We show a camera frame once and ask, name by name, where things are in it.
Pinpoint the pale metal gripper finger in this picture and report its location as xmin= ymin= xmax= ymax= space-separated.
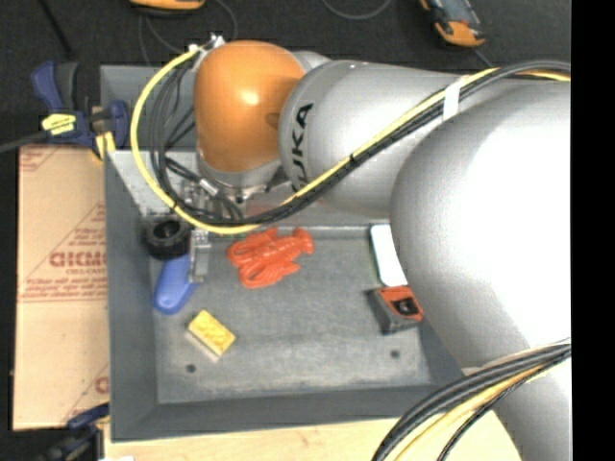
xmin=190 ymin=230 xmax=213 ymax=284

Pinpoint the blue plastic scoop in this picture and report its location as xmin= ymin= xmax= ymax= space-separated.
xmin=152 ymin=254 xmax=199 ymax=316

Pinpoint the orange toy lobster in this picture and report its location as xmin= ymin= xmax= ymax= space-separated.
xmin=225 ymin=226 xmax=316 ymax=290

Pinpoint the yellow toy brick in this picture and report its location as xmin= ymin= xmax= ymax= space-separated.
xmin=184 ymin=308 xmax=238 ymax=363

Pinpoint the grey metal bin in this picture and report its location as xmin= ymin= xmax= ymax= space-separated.
xmin=99 ymin=63 xmax=468 ymax=442

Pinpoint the brown cardboard board, red print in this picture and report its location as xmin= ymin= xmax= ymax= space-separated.
xmin=11 ymin=143 xmax=112 ymax=432

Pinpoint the orange and black tape measure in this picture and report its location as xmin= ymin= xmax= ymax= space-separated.
xmin=366 ymin=284 xmax=426 ymax=337

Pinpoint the black cylinder on white bracket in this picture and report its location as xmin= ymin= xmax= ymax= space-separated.
xmin=142 ymin=218 xmax=194 ymax=261

